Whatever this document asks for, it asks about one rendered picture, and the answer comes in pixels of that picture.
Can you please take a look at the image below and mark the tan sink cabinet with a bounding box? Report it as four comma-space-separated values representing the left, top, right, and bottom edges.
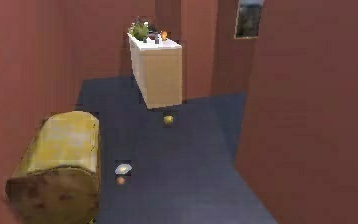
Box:
127, 32, 184, 110

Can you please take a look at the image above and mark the dark sink faucet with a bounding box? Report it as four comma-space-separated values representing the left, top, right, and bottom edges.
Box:
143, 31, 161, 45

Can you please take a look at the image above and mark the small white grey dish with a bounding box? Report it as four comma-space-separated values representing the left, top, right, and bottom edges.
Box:
114, 163, 133, 176

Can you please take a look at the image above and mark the green house plant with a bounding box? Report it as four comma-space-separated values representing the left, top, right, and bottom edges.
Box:
129, 16, 151, 42

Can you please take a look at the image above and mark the window in red wall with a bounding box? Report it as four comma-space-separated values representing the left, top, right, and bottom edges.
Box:
234, 0, 265, 40

